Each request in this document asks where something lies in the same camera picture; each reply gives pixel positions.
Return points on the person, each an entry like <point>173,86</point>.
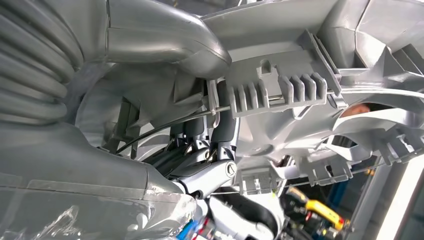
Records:
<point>354,109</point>

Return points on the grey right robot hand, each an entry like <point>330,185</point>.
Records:
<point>82,172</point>

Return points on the white robot body shell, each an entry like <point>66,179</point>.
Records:
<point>232,225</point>

